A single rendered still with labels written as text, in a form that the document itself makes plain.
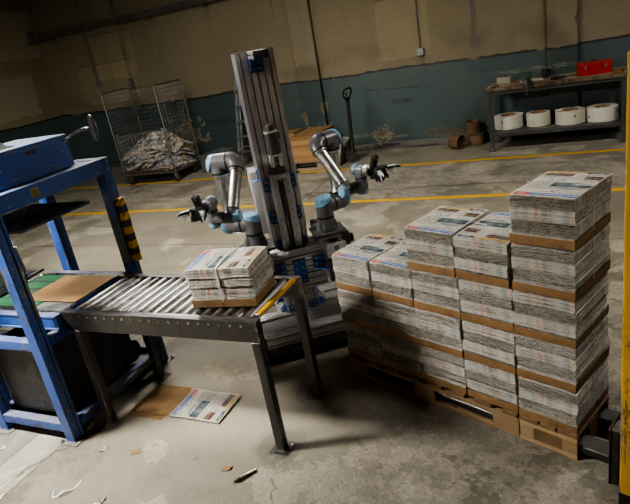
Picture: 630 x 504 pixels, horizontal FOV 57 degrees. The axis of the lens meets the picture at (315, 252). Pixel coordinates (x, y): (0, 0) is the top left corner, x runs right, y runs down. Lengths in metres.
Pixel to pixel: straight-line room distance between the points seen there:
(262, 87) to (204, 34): 7.54
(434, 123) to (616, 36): 2.79
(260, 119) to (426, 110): 6.24
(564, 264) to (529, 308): 0.30
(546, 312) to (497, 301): 0.24
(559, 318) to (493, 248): 0.41
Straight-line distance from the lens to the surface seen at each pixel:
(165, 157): 10.85
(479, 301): 2.93
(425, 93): 9.84
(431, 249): 2.96
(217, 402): 3.84
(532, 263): 2.69
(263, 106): 3.86
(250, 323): 2.91
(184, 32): 11.58
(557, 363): 2.88
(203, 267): 3.10
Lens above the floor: 2.07
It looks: 21 degrees down
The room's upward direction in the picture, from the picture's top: 10 degrees counter-clockwise
